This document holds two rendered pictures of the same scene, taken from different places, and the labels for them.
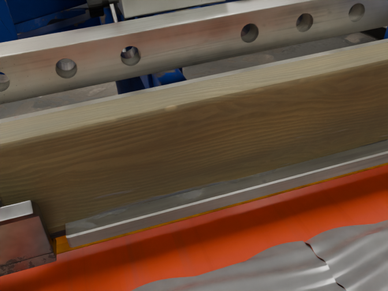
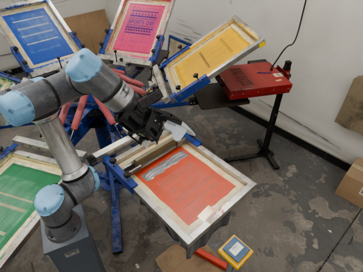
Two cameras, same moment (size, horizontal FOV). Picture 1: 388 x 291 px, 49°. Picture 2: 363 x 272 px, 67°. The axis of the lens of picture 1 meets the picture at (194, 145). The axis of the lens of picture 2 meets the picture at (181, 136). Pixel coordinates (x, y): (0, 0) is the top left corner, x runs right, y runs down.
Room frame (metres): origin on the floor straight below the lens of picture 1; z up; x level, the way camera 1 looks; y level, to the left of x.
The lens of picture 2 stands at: (-0.99, 0.47, 2.30)
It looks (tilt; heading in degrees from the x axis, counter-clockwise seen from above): 40 degrees down; 330
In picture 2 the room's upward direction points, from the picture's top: straight up
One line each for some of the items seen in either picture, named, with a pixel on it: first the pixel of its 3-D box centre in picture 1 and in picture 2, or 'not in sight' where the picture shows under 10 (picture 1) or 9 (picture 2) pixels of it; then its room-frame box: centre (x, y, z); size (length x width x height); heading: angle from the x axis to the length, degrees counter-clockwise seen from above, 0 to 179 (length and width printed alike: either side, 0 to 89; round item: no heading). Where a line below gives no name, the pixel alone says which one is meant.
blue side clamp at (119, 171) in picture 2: not in sight; (121, 175); (0.21, 0.22, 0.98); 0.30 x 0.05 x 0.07; 13
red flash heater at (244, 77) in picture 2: not in sight; (252, 79); (0.64, -1.23, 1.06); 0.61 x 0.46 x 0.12; 73
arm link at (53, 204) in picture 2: not in sight; (54, 203); (-0.15, 0.59, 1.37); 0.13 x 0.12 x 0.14; 111
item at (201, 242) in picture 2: not in sight; (209, 224); (-0.25, -0.17, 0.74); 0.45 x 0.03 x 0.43; 103
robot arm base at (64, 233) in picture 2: not in sight; (60, 221); (-0.15, 0.60, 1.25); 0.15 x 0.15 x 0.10
